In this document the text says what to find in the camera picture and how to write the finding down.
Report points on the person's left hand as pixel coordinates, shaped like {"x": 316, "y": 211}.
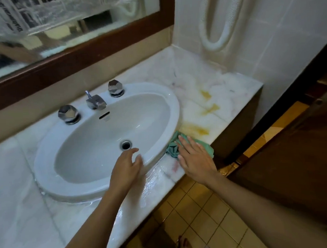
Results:
{"x": 123, "y": 171}

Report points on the person's right hand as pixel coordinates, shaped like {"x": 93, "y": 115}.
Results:
{"x": 197, "y": 161}

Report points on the person's right little finger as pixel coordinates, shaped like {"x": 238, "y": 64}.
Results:
{"x": 201, "y": 148}

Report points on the person's left thumb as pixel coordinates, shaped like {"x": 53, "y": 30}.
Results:
{"x": 139, "y": 162}

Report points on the person's right thumb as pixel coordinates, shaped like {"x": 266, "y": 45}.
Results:
{"x": 182, "y": 161}

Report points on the person's right middle finger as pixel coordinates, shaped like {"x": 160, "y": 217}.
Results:
{"x": 185, "y": 142}

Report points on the green cleaning cloth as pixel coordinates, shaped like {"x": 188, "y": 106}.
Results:
{"x": 172, "y": 150}

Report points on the person's right forearm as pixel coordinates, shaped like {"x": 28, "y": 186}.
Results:
{"x": 256, "y": 219}

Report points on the person's left forearm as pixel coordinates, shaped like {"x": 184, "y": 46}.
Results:
{"x": 95, "y": 227}

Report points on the chrome sink drain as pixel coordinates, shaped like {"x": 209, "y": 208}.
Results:
{"x": 125, "y": 145}

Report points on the white oval sink basin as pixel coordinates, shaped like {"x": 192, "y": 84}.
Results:
{"x": 98, "y": 142}

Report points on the brown vanity cabinet panel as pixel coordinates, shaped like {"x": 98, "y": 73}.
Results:
{"x": 240, "y": 124}

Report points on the chrome faucet spout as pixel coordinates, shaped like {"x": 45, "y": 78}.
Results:
{"x": 96, "y": 102}

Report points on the chrome faceted faucet knob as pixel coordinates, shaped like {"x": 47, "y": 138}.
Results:
{"x": 68, "y": 113}
{"x": 115, "y": 88}

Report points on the person's foot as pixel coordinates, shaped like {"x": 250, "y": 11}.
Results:
{"x": 185, "y": 247}

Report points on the dark wooden door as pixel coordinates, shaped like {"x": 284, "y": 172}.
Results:
{"x": 296, "y": 159}

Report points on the wooden framed wall mirror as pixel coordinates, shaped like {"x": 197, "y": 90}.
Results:
{"x": 66, "y": 37}

